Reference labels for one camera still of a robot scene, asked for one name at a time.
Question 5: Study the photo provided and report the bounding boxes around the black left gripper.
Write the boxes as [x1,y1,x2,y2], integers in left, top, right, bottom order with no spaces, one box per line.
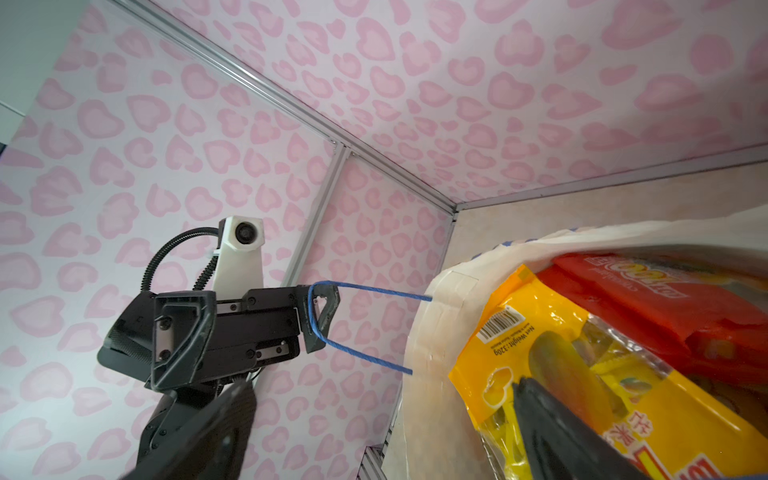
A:
[97,283,341,393]

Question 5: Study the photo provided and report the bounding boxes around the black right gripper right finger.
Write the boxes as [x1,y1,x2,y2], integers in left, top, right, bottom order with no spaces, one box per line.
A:
[513,377,646,480]

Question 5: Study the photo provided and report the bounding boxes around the checkered paper bag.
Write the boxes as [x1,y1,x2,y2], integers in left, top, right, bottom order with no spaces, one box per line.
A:
[383,206,767,479]

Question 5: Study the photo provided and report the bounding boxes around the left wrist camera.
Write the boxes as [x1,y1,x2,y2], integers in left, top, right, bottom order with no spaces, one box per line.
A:
[212,216,265,301]

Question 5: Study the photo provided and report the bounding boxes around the yellow candy bag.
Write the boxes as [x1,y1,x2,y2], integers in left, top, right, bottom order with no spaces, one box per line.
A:
[449,266,767,479]

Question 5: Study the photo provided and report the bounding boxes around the red fruit candy bag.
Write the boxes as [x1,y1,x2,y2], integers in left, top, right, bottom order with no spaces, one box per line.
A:
[537,253,767,386]

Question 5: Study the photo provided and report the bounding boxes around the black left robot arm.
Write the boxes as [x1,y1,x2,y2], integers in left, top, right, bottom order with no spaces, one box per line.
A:
[97,285,341,460]

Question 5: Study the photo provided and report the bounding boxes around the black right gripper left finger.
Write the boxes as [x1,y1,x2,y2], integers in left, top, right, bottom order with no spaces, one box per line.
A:
[124,380,257,479]

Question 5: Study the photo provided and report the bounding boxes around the aluminium frame post left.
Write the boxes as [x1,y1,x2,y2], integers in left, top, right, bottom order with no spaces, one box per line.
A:
[113,1,457,215]

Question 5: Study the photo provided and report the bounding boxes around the aluminium diagonal frame bar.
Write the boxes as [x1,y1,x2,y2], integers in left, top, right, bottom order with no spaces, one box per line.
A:
[281,143,351,287]

